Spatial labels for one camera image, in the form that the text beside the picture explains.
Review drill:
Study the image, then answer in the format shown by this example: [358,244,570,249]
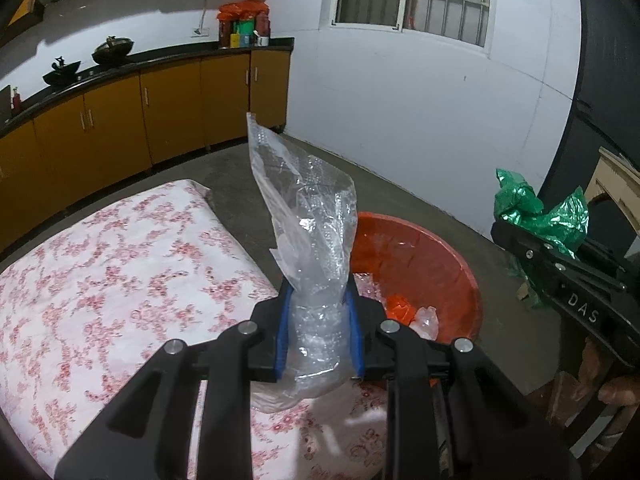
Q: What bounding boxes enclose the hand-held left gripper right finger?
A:
[344,277,582,480]

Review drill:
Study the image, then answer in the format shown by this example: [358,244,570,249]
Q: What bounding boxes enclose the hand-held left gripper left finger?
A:
[54,280,293,480]

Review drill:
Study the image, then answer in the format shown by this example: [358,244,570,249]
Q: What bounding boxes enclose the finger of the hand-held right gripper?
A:
[577,237,640,288]
[490,219,581,283]

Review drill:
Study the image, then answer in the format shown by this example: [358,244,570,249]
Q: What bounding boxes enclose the green plastic bag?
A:
[494,167,590,311]

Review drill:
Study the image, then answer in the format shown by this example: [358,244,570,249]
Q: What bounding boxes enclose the orange plastic bag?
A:
[385,294,416,326]

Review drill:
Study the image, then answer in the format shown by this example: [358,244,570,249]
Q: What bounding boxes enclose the small clear plastic bag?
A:
[410,306,440,341]

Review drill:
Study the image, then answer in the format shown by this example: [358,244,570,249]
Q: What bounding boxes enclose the long clear plastic bag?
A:
[246,112,360,413]

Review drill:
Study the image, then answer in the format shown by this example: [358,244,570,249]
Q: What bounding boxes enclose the orange plastic basin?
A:
[350,211,485,347]

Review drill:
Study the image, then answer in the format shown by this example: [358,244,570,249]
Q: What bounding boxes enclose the person's right hand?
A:
[601,374,640,407]

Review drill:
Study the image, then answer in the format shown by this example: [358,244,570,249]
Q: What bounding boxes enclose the brown wooden chair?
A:
[547,337,640,461]

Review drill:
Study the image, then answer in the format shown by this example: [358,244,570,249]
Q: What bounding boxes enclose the floral tablecloth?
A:
[0,179,401,480]

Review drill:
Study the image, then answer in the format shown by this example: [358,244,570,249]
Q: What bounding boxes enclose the yellow lower kitchen cabinets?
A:
[0,50,292,255]

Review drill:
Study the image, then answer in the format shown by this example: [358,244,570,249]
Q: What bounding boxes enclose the black kitchen countertop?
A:
[0,37,295,137]

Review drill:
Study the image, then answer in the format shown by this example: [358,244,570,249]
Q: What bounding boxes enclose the red bag on jars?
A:
[218,0,271,22]

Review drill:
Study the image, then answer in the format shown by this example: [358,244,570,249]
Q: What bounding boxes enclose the black wok with lid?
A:
[91,35,136,65]

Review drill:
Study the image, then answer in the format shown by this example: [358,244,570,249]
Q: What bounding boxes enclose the cream wooden frame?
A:
[584,146,640,242]

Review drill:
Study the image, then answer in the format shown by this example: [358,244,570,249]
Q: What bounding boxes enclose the black wok with handle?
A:
[42,56,82,86]

